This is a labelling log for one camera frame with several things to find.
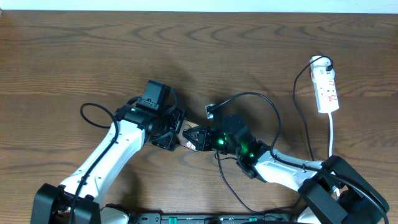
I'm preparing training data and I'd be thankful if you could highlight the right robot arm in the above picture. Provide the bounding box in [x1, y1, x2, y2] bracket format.
[182, 115, 389, 223]

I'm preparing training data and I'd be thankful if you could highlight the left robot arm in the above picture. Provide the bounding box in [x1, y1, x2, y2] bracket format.
[30, 80, 185, 223]

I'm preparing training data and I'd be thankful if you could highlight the Galaxy S25 Ultra smartphone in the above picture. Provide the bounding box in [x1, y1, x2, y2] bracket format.
[177, 119, 200, 151]

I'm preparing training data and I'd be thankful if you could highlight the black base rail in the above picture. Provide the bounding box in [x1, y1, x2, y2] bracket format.
[130, 213, 293, 224]

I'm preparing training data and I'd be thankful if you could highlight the white power strip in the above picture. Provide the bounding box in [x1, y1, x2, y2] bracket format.
[310, 55, 339, 114]

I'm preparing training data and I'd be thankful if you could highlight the black charger cable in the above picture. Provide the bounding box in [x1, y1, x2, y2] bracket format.
[214, 55, 335, 215]

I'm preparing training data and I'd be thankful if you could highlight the white power strip cord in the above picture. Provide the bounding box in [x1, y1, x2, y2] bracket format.
[328, 112, 341, 198]

